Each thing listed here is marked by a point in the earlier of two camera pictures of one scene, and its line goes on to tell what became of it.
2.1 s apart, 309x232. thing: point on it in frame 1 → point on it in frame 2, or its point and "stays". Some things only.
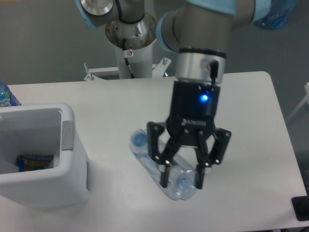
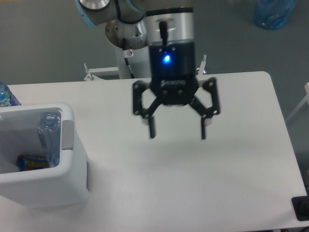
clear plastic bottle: x=182 y=183 → x=49 y=128
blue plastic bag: x=272 y=14 stays
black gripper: x=194 y=107 → x=174 y=82
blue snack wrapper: x=29 y=162 stays
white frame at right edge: x=306 y=88 stays
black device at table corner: x=301 y=205 stays
